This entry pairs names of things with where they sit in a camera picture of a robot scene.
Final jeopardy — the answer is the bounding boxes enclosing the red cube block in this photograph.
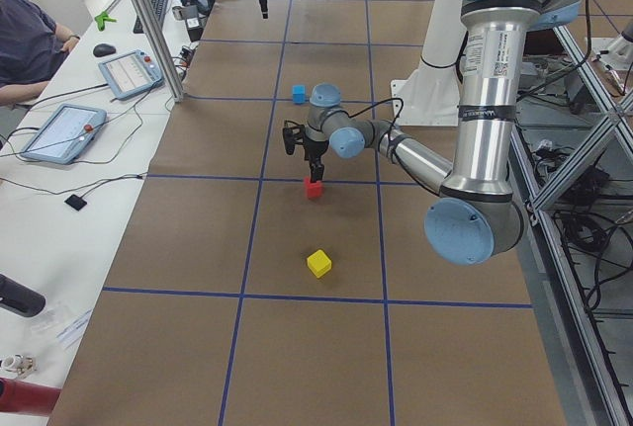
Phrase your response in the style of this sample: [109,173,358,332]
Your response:
[304,177,323,200]

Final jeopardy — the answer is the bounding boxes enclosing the blue cube block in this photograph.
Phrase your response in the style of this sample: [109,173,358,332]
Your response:
[292,85,307,105]

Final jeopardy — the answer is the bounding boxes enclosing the yellow cube block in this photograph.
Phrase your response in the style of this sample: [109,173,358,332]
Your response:
[307,249,332,279]

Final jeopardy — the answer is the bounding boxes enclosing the black keyboard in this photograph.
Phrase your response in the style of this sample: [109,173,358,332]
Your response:
[133,0,170,35]

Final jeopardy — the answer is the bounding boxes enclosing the brown paper table cover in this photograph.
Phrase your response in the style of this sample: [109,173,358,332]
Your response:
[50,0,566,425]

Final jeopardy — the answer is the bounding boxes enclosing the far teach pendant tablet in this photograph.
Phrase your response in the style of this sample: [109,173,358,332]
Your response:
[98,49,163,100]

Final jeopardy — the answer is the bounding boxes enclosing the teach pendant tablet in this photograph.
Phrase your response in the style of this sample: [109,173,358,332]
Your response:
[20,104,107,165]
[98,49,163,100]

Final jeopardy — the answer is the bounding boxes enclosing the green spring clamp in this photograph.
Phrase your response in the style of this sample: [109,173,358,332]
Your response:
[94,11,117,32]

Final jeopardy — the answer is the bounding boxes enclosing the black computer mouse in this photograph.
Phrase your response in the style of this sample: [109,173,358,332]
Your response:
[93,43,117,58]

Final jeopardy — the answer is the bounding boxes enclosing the seated person in navy shirt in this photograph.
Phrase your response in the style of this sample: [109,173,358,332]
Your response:
[1,0,80,106]

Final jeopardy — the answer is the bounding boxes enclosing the small black square pad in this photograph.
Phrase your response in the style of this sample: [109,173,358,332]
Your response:
[64,194,87,212]

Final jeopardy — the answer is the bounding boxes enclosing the near teach pendant tablet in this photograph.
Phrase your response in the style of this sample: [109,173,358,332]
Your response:
[20,104,107,165]

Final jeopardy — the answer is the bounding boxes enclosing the red cylinder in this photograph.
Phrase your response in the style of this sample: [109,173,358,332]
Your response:
[1,378,61,417]

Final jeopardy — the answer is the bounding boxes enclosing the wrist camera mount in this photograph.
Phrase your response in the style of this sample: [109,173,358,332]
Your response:
[282,120,306,156]

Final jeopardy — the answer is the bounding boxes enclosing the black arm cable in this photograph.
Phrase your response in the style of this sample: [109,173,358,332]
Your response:
[345,98,406,160]

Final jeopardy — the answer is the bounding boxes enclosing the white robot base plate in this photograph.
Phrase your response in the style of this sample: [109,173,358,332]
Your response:
[391,78,460,127]

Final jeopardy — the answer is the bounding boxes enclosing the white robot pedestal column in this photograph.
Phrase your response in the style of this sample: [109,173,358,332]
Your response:
[417,0,471,86]

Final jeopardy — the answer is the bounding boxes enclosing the aluminium frame post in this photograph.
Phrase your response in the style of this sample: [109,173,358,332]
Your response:
[131,0,184,103]

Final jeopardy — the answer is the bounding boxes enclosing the black cylinder handle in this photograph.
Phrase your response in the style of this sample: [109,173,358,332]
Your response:
[1,275,45,317]

